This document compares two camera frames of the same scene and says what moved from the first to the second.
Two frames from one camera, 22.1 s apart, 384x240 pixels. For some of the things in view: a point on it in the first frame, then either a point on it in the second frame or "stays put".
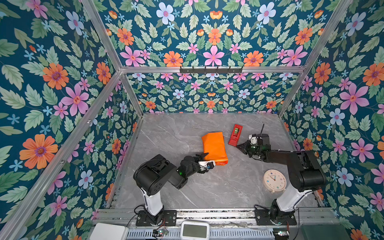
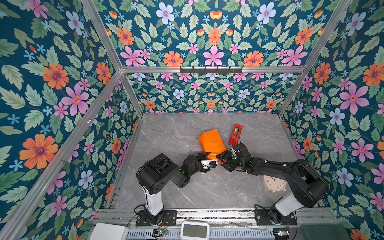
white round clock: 274,181 stays put
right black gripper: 244,149 -> 225,153
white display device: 195,230 stays put
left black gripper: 202,155 stays put
